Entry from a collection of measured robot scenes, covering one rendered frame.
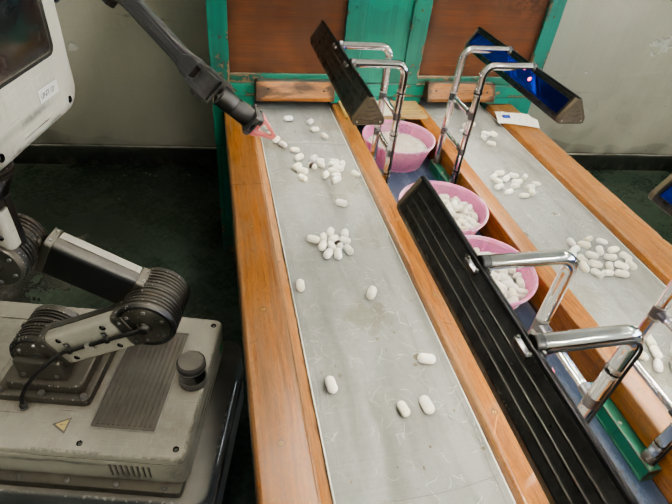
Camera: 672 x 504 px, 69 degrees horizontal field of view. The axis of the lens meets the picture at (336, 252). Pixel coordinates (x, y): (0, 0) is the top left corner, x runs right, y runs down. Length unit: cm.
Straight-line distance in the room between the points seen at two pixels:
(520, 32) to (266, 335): 166
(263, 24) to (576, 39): 198
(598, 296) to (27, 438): 139
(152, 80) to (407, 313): 215
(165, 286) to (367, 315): 45
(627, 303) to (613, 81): 233
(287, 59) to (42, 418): 140
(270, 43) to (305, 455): 147
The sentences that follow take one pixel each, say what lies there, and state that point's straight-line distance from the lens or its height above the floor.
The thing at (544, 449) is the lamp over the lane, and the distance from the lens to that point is 62.
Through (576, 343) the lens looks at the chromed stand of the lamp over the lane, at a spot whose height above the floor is 111.
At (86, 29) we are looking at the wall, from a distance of 293.
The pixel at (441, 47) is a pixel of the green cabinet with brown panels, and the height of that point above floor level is 98.
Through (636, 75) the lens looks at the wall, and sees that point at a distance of 367.
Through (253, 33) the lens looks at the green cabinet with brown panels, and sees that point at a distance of 194.
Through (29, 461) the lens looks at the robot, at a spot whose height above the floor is 42.
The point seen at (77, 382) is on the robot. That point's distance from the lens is 135.
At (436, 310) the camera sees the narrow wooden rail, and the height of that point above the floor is 76.
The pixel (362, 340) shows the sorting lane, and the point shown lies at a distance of 108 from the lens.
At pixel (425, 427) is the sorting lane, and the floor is 74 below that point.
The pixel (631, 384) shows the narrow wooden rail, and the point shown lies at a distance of 120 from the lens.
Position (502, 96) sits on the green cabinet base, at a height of 79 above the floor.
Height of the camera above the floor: 155
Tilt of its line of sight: 39 degrees down
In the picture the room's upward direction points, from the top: 7 degrees clockwise
